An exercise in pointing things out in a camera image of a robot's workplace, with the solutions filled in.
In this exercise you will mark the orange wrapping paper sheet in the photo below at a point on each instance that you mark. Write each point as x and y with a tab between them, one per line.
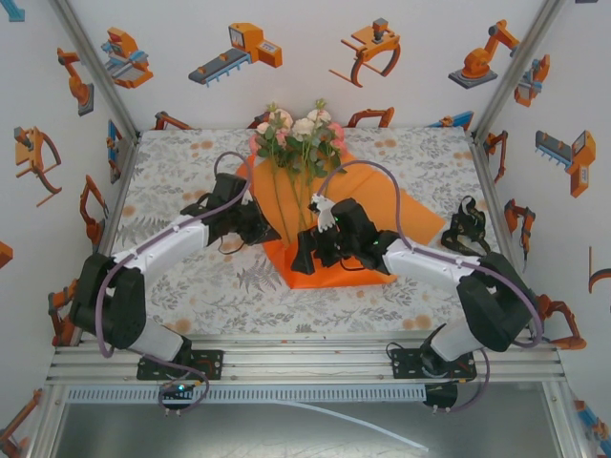
415	214

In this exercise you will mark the artificial pink white flower bunch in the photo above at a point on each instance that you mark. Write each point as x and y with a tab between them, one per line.
305	129

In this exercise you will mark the black ribbon with gold print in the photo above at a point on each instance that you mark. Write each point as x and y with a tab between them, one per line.
458	234

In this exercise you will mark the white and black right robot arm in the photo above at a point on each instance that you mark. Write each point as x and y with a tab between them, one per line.
439	267

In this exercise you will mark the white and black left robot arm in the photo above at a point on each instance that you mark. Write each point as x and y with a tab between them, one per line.
162	243

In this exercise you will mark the floral print tablecloth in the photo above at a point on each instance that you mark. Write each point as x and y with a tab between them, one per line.
191	162

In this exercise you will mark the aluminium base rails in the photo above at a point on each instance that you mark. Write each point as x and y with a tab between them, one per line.
310	362

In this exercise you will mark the circuit board with green light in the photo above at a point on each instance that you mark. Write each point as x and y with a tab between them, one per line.
179	389

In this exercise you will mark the aluminium side rail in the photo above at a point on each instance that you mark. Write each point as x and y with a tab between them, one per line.
491	191
114	210

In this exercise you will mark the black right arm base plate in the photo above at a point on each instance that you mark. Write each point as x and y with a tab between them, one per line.
406	365

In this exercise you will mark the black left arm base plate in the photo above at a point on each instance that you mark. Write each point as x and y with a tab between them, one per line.
210	365

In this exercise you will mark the aluminium frame post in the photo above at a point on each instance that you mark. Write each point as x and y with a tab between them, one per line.
95	67
520	62

